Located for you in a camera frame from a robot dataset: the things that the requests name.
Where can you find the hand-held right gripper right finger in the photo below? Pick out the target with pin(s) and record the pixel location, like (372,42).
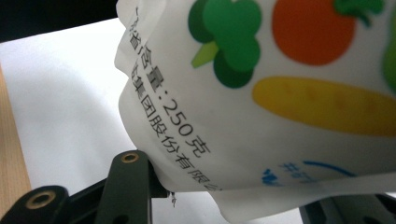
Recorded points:
(348,210)

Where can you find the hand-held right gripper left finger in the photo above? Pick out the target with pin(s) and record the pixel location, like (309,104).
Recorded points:
(158,183)

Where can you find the white bag with vegetable print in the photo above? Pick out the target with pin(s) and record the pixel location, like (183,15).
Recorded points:
(264,118)

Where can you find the wooden table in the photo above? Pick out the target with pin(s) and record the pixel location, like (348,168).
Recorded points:
(11,161)

